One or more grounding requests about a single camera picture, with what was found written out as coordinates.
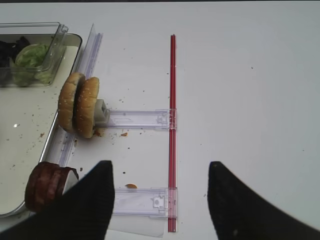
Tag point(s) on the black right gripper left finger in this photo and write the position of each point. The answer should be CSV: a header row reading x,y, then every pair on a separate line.
x,y
82,213

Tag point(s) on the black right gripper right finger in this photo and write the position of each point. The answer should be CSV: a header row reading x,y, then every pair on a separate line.
x,y
239,213

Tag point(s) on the brown meat patties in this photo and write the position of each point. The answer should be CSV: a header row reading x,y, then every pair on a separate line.
x,y
47,183

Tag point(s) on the green lettuce leaves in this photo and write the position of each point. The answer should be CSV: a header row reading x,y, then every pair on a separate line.
x,y
26,67

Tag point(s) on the white pusher block behind sesame buns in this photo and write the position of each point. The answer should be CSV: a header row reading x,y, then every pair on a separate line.
x,y
101,113

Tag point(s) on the silver metal tray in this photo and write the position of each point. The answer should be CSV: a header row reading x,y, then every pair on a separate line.
x,y
27,125

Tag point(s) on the sesame bun top outer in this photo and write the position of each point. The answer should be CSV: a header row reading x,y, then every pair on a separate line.
x,y
85,107

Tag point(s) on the sesame bun top near tray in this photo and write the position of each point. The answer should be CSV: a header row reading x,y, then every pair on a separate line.
x,y
67,99

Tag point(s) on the clear plastic container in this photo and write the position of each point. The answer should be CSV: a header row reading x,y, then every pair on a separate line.
x,y
53,34

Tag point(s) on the shredded purple cabbage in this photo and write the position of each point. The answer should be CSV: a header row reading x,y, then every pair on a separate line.
x,y
9,52

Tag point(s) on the right red strip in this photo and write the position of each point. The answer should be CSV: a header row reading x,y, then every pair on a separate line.
x,y
172,220

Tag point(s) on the right front clear cross rail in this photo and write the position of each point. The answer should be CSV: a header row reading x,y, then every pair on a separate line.
x,y
146,202

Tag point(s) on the clear cross rail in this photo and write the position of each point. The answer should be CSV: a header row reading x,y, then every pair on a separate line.
x,y
165,119
146,202

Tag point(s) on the right rear clear cross rail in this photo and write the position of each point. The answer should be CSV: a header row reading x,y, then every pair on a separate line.
x,y
165,119

